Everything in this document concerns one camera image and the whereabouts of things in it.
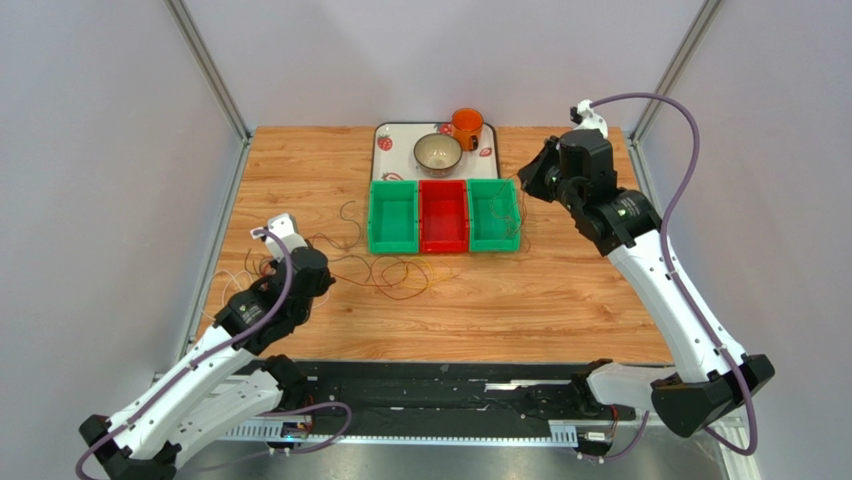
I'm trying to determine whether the brown wire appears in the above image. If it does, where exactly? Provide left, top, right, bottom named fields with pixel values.
left=489, top=174, right=530, bottom=254

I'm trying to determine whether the yellow wire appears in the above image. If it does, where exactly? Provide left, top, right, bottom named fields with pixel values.
left=379, top=258, right=454, bottom=294

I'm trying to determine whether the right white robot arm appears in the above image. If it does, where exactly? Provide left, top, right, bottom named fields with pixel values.
left=518, top=130, right=775, bottom=438

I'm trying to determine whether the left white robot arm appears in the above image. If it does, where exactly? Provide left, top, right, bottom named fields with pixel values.
left=75, top=245, right=334, bottom=479

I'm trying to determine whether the right green plastic bin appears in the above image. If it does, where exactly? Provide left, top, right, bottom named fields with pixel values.
left=467, top=179, right=522, bottom=253

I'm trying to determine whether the green plastic bin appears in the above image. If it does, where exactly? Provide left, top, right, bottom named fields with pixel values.
left=467, top=179, right=522, bottom=253
left=367, top=180, right=419, bottom=255

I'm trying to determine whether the orange mug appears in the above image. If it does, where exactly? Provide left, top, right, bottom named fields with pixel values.
left=450, top=108, right=484, bottom=152

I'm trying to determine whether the red plastic bin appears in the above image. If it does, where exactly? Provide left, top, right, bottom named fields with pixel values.
left=418, top=180, right=470, bottom=254

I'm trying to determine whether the beige ceramic bowl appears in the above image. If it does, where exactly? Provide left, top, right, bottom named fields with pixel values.
left=413, top=133, right=463, bottom=178

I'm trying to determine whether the left green plastic bin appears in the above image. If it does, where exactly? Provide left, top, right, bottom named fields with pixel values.
left=367, top=180, right=419, bottom=255

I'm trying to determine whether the white strawberry tray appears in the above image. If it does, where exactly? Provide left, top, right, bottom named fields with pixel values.
left=371, top=122, right=501, bottom=181

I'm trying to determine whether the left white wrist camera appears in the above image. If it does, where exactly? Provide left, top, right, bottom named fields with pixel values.
left=250, top=213, right=308, bottom=261

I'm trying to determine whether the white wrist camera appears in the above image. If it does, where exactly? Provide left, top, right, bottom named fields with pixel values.
left=570, top=99, right=609, bottom=139
left=250, top=213, right=308, bottom=261

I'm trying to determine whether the white wire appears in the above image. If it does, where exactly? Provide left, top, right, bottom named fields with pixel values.
left=199, top=269, right=331, bottom=321

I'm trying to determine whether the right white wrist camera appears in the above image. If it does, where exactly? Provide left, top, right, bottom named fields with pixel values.
left=570, top=99, right=609, bottom=139

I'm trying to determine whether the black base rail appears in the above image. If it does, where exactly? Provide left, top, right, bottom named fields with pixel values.
left=222, top=359, right=637, bottom=441

